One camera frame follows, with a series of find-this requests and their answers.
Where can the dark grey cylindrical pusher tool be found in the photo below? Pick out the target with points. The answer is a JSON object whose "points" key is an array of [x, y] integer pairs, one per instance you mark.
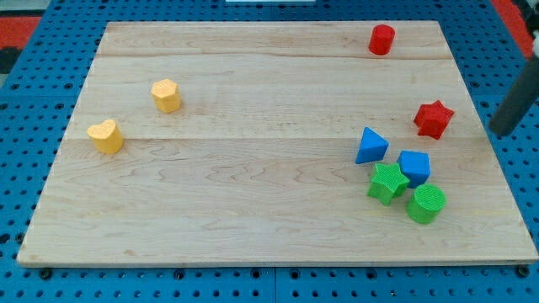
{"points": [[521, 96]]}

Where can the red star block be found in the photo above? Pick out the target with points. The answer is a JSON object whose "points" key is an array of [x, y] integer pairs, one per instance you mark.
{"points": [[432, 119]]}

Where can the green star block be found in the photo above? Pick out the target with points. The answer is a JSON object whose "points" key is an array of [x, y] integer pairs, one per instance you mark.
{"points": [[387, 182]]}

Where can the blue cube block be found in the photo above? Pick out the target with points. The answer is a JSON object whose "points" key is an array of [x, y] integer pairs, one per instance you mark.
{"points": [[415, 165]]}

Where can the green cylinder block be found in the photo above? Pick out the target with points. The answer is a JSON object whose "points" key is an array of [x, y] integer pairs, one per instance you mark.
{"points": [[426, 202]]}

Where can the red cylinder block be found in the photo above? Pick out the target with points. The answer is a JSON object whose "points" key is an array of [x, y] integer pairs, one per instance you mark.
{"points": [[382, 37]]}

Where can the blue triangle block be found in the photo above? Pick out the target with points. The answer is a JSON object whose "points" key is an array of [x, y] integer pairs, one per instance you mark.
{"points": [[372, 147]]}

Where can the wooden board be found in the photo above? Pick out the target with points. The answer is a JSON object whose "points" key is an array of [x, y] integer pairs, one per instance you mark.
{"points": [[257, 167]]}

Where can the yellow hexagon block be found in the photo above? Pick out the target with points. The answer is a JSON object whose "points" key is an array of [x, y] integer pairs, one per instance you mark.
{"points": [[166, 96]]}

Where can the yellow heart block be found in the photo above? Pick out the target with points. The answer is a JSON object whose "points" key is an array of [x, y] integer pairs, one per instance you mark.
{"points": [[106, 137]]}

